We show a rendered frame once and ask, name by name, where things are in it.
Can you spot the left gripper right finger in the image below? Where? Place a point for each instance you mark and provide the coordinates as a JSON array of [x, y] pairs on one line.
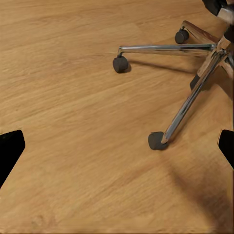
[[226, 145]]

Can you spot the swivel chair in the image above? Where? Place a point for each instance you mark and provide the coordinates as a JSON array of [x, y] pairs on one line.
[[216, 52]]

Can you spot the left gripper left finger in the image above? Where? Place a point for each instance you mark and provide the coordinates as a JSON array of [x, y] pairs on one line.
[[12, 145]]

